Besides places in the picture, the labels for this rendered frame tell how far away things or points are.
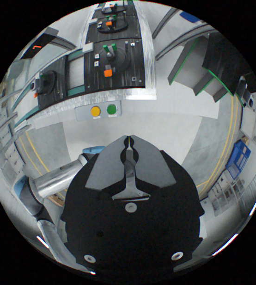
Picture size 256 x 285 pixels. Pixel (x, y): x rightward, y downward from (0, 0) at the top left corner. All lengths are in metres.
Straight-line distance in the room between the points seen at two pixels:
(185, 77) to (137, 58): 0.19
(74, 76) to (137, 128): 0.44
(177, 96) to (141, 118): 0.24
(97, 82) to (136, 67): 0.16
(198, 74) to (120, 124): 0.45
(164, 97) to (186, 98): 0.14
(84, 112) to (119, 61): 0.25
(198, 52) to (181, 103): 0.35
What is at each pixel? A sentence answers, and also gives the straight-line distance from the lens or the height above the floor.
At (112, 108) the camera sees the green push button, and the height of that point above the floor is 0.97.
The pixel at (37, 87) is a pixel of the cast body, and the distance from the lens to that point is 0.48.
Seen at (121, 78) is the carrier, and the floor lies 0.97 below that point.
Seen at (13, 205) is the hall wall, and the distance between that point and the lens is 8.51.
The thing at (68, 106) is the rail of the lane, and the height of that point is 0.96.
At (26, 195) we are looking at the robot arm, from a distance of 0.41.
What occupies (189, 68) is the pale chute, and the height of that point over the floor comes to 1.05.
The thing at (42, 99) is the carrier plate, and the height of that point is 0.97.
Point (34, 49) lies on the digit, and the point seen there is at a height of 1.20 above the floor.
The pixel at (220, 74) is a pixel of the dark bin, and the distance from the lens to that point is 0.27.
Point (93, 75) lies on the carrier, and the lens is 0.40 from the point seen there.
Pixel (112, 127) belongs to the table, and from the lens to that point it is 0.53.
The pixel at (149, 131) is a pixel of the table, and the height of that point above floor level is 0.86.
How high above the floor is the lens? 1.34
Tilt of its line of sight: 58 degrees down
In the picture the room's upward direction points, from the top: 177 degrees clockwise
